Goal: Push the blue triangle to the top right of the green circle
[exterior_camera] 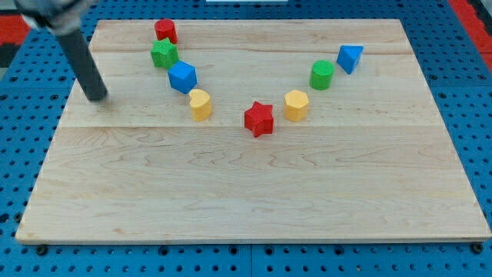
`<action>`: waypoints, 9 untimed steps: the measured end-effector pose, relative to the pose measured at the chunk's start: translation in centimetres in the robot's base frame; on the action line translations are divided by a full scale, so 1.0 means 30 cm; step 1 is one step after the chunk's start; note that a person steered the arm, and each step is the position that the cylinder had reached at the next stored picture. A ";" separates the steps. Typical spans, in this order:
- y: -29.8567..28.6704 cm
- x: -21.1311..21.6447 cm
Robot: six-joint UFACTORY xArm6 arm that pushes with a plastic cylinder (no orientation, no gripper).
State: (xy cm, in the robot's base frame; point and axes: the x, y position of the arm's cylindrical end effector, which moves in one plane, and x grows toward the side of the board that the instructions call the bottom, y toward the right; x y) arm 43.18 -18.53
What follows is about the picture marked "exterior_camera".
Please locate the grey robot arm end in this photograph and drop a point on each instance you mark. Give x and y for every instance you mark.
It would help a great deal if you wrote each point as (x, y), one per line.
(60, 17)

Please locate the blue triangle block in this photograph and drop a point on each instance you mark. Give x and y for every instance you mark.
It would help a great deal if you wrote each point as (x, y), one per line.
(349, 57)

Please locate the red star block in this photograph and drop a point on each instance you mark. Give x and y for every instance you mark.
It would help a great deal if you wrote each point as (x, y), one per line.
(259, 119)

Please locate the wooden board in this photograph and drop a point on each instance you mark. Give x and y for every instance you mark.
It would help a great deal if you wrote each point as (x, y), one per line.
(371, 163)

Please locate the yellow heart block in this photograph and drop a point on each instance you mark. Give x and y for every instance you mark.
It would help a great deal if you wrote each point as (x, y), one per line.
(200, 103)

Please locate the yellow hexagon block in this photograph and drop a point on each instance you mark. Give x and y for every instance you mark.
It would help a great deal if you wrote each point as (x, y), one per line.
(296, 105)

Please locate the blue cube block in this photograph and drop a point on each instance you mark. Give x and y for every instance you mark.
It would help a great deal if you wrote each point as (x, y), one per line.
(182, 77)

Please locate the green cylinder block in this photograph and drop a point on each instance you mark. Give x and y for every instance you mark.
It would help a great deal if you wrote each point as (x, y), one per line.
(321, 75)

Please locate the green star block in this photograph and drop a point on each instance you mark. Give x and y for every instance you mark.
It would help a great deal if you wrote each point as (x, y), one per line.
(164, 53)

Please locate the red cylinder block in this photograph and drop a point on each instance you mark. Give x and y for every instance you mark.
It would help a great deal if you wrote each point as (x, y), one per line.
(165, 28)

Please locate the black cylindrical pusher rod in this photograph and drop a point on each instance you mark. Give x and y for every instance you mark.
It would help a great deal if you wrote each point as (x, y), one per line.
(76, 51)

